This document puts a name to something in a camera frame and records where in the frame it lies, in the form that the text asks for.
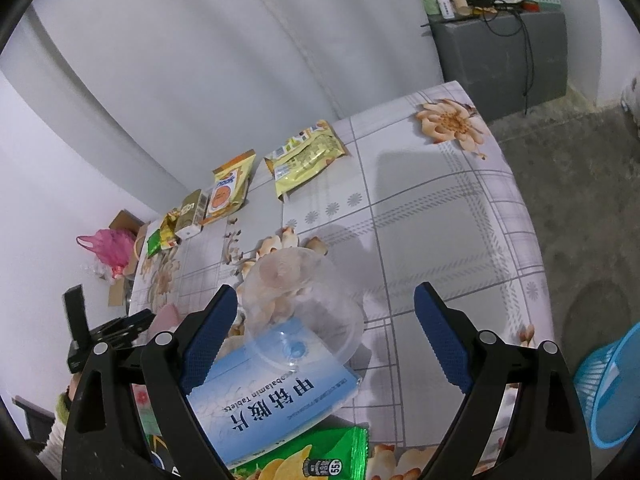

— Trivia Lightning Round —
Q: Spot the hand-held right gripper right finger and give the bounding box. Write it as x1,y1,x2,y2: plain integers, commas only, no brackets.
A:
414,282,594,480

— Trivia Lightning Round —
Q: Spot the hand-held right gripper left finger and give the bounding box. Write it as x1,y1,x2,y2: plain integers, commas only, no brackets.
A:
61,284,239,480

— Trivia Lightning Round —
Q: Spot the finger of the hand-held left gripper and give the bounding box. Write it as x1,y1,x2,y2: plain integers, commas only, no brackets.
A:
90,309,154,347
63,284,90,348

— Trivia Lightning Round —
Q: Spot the clear plastic cup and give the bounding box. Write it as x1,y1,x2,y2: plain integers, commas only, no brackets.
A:
241,249,365,366

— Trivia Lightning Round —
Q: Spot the blue plastic trash basket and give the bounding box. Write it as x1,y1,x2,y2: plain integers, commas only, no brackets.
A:
572,322,640,448

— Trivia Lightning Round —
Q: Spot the person's left forearm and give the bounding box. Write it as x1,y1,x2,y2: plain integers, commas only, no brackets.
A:
37,375,81,472

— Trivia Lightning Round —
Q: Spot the pink plastic bag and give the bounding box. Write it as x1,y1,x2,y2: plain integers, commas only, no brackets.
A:
76,229,138,278

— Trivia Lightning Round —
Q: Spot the dark wooden furniture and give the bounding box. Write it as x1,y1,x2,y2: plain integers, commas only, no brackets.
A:
12,395,56,453

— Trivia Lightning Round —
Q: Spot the blue white medicine box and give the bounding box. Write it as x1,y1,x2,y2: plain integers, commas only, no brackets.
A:
186,316,362,467

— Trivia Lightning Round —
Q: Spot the cardboard box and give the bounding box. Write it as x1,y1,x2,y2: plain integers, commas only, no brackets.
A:
107,210,151,308

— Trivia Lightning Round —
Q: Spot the small gold packet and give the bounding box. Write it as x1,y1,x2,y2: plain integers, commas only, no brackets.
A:
161,210,183,248

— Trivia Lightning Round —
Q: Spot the floral tablecloth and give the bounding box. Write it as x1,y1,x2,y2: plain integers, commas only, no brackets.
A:
127,80,556,480

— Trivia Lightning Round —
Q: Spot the olive green box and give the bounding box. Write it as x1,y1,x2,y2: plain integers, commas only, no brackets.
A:
177,189,208,228

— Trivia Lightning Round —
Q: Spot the orange snack packet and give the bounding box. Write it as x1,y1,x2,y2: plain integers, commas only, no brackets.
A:
202,150,256,226

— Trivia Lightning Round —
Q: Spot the green chips packet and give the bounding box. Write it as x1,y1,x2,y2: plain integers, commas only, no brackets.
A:
232,425,370,480

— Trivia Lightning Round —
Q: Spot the yellow snack packet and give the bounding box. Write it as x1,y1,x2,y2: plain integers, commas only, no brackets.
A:
264,120,351,198

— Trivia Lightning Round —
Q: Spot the grey cabinet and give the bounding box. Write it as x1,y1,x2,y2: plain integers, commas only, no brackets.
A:
430,7,568,121

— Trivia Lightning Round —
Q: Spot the black cable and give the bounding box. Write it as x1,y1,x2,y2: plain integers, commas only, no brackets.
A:
482,10,533,116

